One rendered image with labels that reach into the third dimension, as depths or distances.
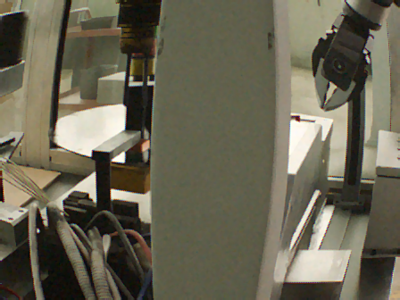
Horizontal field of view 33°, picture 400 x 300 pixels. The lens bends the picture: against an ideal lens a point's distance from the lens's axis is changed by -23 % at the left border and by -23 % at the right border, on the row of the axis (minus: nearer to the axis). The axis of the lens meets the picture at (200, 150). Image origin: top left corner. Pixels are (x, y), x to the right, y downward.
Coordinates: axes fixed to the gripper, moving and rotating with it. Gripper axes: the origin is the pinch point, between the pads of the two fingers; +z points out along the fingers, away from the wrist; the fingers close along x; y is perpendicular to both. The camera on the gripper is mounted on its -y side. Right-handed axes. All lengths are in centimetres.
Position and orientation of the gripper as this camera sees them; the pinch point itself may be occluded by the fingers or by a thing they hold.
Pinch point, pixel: (324, 105)
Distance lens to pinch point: 108.7
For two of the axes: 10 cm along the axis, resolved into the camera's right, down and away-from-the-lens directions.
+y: 4.5, -5.6, 7.0
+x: -8.5, -5.1, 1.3
